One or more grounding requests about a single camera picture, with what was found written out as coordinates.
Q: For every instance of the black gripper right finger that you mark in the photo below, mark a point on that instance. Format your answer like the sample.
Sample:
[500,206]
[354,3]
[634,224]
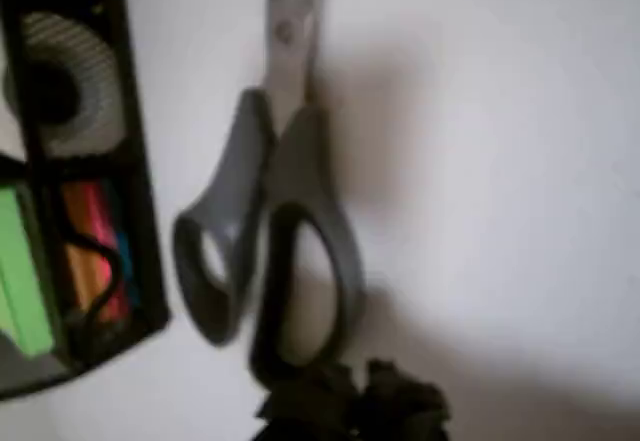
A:
[405,406]

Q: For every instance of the white tape roll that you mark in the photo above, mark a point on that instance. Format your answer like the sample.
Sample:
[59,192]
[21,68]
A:
[95,91]

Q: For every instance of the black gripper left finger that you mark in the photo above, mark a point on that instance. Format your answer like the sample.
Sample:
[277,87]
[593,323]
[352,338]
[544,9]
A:
[310,406]

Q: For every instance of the black mesh desk organizer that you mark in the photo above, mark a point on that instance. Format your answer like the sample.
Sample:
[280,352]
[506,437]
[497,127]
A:
[145,211]

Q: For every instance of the multicolour sticky note stack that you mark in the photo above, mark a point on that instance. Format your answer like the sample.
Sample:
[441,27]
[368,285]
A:
[92,241]

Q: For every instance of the green sticky note pad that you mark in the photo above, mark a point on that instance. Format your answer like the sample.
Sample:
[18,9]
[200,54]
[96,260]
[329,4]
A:
[22,271]

